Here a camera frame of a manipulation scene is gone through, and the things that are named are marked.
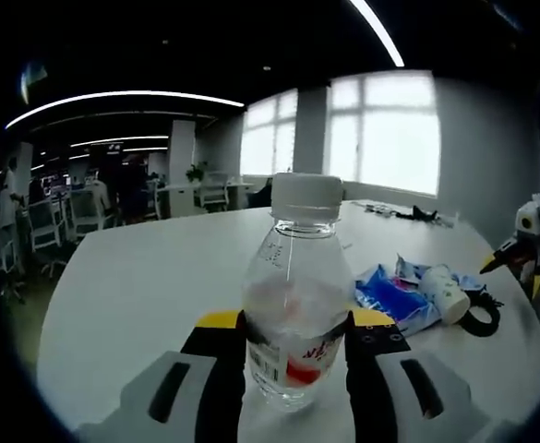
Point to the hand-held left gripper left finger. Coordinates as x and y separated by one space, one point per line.
214 369

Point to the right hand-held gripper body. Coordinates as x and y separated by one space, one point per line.
530 221

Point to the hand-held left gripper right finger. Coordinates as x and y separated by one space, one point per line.
371 378

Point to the white paper cup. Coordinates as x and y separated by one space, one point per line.
447 293

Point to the blue tissue pack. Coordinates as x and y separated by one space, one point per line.
389 300

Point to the clear plastic water bottle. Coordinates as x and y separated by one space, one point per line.
297 258

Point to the white table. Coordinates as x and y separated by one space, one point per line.
135 277

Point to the large window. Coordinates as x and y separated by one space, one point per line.
389 134

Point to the white office chair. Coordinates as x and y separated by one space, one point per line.
87 210
43 223
214 191

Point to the potted green plant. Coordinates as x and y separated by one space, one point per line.
196 171

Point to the narrow window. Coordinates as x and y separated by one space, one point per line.
269 134

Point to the curved ceiling light strip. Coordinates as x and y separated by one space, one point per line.
112 98

